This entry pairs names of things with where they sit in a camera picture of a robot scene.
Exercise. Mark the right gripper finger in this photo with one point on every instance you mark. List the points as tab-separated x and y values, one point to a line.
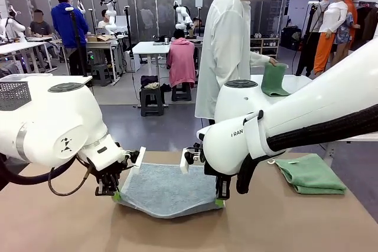
225	190
218	188

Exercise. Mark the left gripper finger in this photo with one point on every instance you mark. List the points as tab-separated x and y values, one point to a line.
115	187
102	188

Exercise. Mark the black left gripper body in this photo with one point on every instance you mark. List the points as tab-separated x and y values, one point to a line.
109	175

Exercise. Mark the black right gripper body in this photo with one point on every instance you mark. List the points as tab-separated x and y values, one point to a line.
223	178

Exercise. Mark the blue-grey terry towel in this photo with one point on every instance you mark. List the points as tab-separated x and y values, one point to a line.
168	193

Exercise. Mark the green terry towel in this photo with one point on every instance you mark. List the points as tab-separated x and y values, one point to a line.
313	175
273	82

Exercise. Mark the person's right forearm white sleeve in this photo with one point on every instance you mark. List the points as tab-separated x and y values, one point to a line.
258	58

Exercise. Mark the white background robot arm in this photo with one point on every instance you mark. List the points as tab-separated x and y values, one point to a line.
111	16
183	14
16	26

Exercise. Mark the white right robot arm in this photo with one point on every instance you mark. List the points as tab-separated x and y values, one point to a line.
218	157

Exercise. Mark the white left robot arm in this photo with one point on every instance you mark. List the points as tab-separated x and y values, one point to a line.
44	134

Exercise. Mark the grey perforated plastic basket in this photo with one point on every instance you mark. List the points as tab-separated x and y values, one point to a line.
14	94

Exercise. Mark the person's right hand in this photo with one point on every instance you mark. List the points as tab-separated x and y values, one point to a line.
273	61

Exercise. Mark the dark grey plastic stool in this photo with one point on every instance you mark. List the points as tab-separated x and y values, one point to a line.
152	111
101	70
181	96

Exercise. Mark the pile of dark clothes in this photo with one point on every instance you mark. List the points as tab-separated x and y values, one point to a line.
149	81

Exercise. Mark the white computer case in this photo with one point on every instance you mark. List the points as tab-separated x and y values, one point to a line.
134	61

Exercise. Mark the person in white shirt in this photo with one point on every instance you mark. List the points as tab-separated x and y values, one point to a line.
221	57

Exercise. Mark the person in pink hoodie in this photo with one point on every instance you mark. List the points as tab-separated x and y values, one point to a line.
181	60

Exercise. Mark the white plastic bin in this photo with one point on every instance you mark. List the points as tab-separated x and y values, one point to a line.
20	78

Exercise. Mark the black tripod with white head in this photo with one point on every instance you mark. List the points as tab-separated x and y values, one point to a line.
77	42

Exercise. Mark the open cardboard box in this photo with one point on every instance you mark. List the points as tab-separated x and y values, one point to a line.
100	38

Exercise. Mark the wooden shelf unit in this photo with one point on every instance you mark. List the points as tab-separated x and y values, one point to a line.
265	47

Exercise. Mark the black stand pole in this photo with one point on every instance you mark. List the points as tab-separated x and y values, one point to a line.
128	27

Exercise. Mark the mannequin with black trousers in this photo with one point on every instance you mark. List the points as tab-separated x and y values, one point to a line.
308	54

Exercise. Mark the seated person in white top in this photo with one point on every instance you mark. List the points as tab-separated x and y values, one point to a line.
103	23

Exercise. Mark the person in blue hoodie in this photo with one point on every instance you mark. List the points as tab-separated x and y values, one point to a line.
69	24

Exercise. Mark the black bags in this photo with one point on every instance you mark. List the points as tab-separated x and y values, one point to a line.
291	38

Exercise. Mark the seated person in dark shirt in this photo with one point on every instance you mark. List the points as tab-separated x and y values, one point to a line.
41	27

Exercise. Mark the mannequin with beige hat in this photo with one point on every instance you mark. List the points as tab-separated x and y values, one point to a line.
344	32

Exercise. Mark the mannequin with orange trousers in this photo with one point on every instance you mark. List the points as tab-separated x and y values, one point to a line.
333	19

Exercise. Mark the rack of dark clothes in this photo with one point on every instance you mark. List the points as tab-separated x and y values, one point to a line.
367	22

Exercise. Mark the black camera tripod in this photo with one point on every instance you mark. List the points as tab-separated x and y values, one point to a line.
312	16

